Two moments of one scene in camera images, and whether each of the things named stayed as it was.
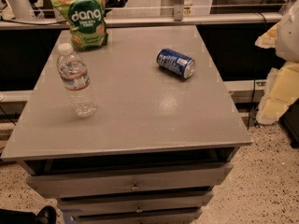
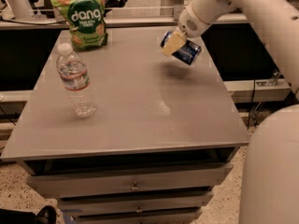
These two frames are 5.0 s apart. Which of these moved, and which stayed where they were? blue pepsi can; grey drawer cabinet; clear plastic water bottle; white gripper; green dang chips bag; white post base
Moved: white gripper; blue pepsi can
Stayed: white post base; green dang chips bag; clear plastic water bottle; grey drawer cabinet
